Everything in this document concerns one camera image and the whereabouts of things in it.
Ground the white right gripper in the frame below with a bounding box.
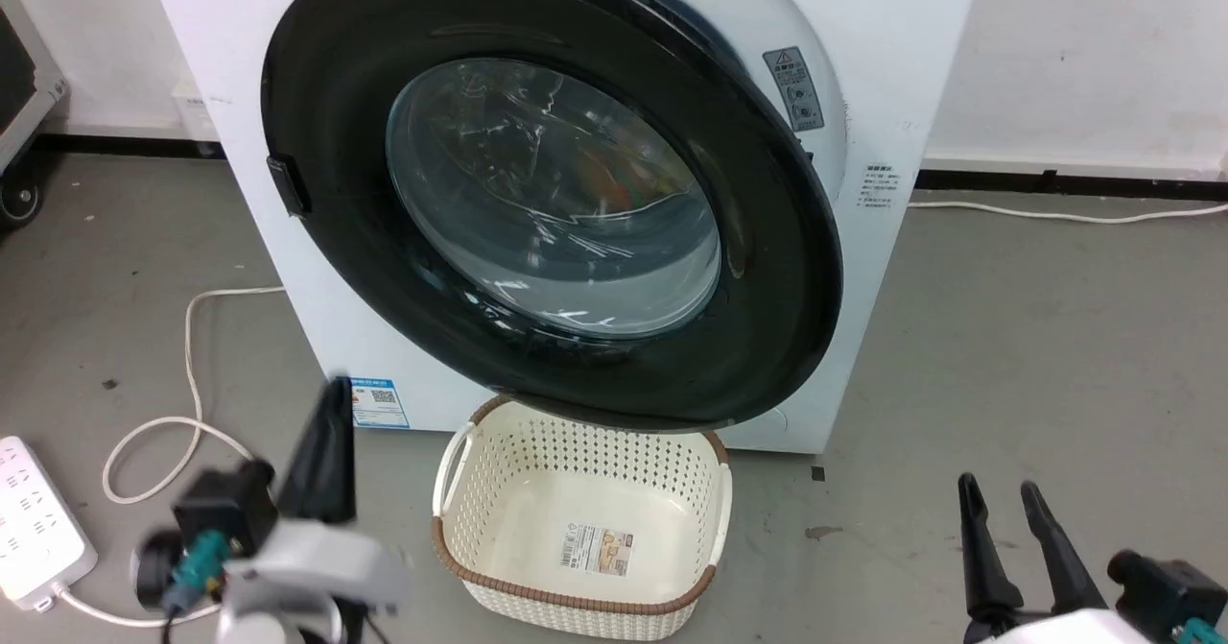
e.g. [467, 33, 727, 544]
[957, 472, 1186, 644]

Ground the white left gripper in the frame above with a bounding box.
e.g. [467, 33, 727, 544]
[215, 378, 412, 644]

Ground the black round washer door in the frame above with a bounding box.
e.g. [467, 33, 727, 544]
[260, 0, 844, 433]

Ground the white front-load washing machine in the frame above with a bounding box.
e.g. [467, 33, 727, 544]
[142, 0, 987, 456]

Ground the blue white energy label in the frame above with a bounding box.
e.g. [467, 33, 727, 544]
[349, 376, 411, 430]

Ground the cream perforated laundry basket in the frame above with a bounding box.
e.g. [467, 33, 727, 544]
[431, 394, 734, 642]

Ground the basket product label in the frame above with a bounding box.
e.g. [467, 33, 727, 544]
[562, 521, 638, 578]

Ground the white power strip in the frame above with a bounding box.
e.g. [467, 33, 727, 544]
[0, 436, 99, 613]

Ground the white text label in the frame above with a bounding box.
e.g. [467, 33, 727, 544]
[861, 164, 900, 209]

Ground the grey cart with black wheel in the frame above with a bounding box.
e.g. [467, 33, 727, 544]
[0, 0, 70, 227]

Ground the grey warning sticker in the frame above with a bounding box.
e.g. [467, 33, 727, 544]
[763, 46, 826, 133]

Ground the teal left camera connector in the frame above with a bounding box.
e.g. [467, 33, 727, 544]
[161, 529, 231, 618]

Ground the white looped power cord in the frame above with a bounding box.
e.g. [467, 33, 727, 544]
[103, 285, 287, 506]

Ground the white power strip cable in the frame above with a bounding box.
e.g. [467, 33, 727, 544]
[50, 582, 224, 629]

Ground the thin white floor cable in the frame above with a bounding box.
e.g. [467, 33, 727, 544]
[908, 201, 1228, 225]

